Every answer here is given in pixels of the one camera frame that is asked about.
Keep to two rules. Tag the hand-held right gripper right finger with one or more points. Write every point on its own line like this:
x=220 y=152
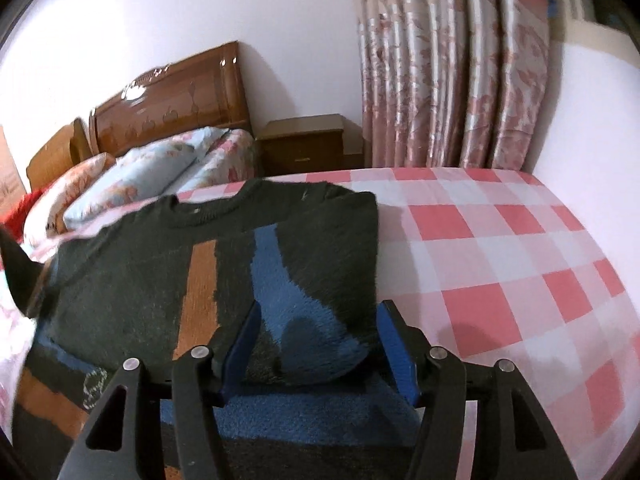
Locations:
x=397 y=350

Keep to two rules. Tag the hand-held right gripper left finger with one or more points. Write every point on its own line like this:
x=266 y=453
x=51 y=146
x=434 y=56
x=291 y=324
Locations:
x=241 y=347

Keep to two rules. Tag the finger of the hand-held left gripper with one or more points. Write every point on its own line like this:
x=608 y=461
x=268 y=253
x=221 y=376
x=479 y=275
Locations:
x=22 y=275

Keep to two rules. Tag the dark green patterned sweater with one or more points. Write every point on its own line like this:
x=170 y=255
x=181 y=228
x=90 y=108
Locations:
x=130 y=280

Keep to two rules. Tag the red cloth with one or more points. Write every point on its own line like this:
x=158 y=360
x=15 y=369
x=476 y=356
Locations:
x=17 y=212

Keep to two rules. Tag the pink floral pillow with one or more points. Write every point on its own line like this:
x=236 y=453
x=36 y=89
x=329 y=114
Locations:
x=62 y=192

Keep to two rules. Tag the cardboard box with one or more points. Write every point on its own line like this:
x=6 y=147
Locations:
x=10 y=175

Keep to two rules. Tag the small wooden headboard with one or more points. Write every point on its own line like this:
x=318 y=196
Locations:
x=52 y=152

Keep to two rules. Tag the pink checked bedsheet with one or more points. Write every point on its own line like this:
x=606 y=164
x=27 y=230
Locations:
x=500 y=270

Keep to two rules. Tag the light blue floral pillow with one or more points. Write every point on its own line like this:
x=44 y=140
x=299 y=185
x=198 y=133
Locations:
x=135 y=172

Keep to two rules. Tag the pink floral quilt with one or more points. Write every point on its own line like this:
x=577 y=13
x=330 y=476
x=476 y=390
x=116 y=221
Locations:
x=230 y=157

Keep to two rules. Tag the wooden nightstand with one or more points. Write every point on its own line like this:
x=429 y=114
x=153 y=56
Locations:
x=302 y=145

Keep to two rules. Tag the large wooden headboard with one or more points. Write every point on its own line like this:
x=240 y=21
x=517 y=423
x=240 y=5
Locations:
x=170 y=105

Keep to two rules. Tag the pink floral curtain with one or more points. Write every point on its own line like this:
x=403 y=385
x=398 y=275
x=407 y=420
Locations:
x=450 y=70

